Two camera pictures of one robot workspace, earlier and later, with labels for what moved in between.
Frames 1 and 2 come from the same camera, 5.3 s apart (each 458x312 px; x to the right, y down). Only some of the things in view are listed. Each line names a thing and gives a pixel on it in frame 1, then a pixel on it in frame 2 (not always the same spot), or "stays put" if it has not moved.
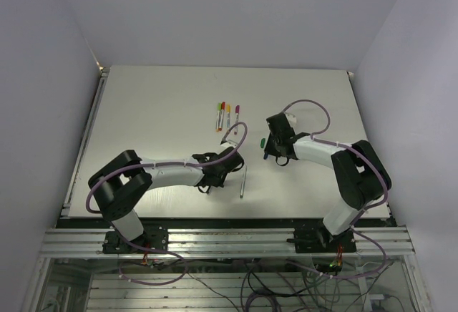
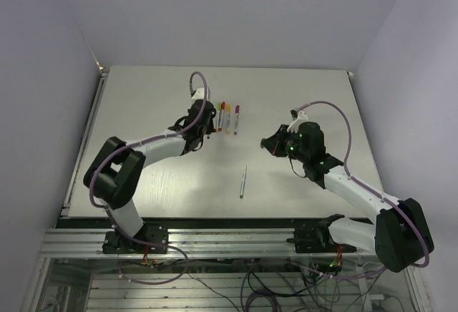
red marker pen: x=223 y=108 stays put
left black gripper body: x=220 y=181 -> x=209 y=129
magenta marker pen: x=236 y=120 stays put
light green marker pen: x=217 y=117 stays put
